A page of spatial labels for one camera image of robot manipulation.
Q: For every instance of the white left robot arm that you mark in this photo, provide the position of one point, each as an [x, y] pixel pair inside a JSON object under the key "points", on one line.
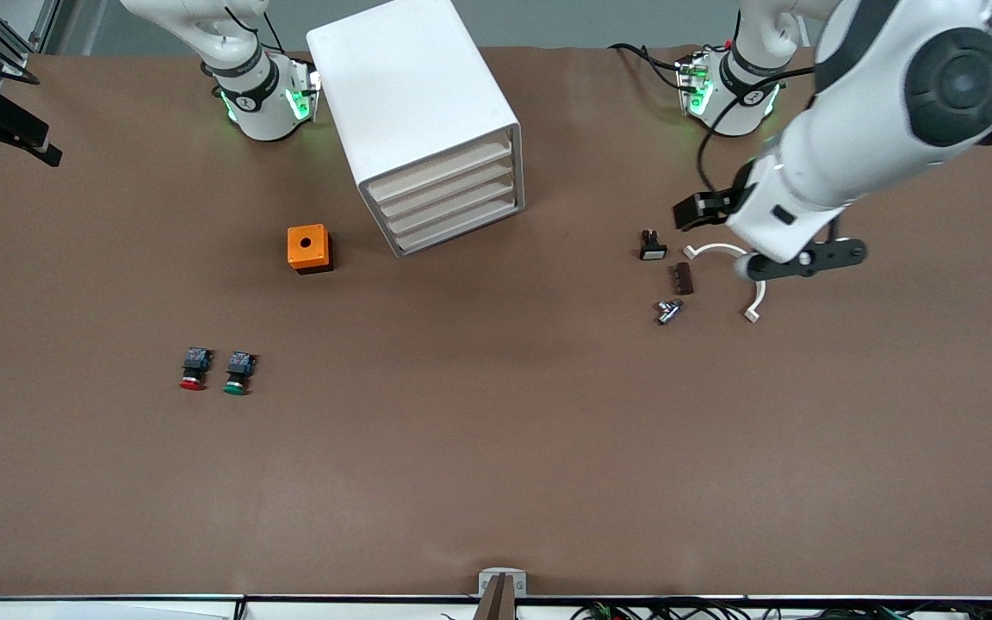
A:
{"points": [[858, 129]]}

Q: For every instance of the brown table cover sheet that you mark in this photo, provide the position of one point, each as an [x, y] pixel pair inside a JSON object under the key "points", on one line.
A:
{"points": [[496, 430]]}

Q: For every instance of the brown camera pole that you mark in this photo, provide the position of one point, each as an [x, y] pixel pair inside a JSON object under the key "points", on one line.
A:
{"points": [[499, 603]]}

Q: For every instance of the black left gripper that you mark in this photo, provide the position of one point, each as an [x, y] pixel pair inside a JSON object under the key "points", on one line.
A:
{"points": [[735, 197]]}

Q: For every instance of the silver metal connector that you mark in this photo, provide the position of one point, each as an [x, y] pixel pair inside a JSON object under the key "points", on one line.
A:
{"points": [[669, 312]]}

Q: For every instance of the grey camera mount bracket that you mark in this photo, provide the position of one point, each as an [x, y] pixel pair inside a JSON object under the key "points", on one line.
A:
{"points": [[486, 579]]}

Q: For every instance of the red mushroom push button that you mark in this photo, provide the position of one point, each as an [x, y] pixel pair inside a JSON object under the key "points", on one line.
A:
{"points": [[195, 370]]}

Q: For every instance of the orange button enclosure box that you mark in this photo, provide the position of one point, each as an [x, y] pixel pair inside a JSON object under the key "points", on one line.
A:
{"points": [[306, 245]]}

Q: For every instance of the white curved plastic bracket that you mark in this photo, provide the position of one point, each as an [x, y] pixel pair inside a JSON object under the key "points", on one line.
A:
{"points": [[711, 250]]}

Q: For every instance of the black switch with white face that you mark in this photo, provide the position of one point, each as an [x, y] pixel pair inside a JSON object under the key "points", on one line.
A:
{"points": [[653, 248]]}

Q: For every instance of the green mushroom push button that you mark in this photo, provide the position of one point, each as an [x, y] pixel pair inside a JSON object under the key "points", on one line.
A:
{"points": [[238, 376]]}

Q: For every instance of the aluminium frame extrusions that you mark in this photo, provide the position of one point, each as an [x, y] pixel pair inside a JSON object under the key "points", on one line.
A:
{"points": [[9, 60]]}

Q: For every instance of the brown terminal block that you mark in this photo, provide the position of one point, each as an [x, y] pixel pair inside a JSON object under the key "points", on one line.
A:
{"points": [[685, 279]]}

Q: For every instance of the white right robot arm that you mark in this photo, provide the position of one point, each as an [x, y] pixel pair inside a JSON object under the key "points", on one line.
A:
{"points": [[259, 112]]}

